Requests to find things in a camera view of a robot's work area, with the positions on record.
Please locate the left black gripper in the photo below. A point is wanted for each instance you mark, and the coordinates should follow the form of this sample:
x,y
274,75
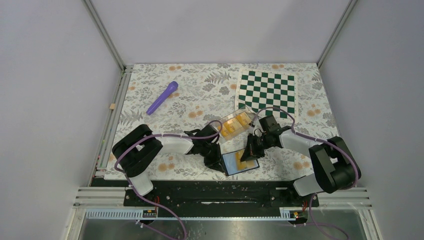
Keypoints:
x,y
216,162

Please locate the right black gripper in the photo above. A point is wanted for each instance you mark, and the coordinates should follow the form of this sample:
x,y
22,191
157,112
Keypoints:
x,y
251,151

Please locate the black leather card holder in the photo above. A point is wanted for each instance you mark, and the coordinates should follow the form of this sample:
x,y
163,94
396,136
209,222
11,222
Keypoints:
x,y
232,164

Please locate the clear plastic card box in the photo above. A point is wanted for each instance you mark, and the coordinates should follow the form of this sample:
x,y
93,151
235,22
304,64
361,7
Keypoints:
x,y
243,109

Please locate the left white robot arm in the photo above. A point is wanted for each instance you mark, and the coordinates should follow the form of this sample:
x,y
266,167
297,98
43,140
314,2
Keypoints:
x,y
135,152

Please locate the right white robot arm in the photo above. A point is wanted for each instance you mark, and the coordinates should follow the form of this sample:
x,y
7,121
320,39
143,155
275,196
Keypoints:
x,y
334,167

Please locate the gold credit cards stack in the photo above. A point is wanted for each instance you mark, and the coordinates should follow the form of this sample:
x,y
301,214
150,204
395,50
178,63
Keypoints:
x,y
234,125

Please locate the green white chessboard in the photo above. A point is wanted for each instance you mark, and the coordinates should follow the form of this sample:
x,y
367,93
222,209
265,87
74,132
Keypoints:
x,y
275,92

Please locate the floral pattern table mat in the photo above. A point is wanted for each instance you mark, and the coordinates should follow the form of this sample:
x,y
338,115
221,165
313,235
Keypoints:
x,y
207,92

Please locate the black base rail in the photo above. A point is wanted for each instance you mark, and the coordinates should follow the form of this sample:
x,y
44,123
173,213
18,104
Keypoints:
x,y
215,199

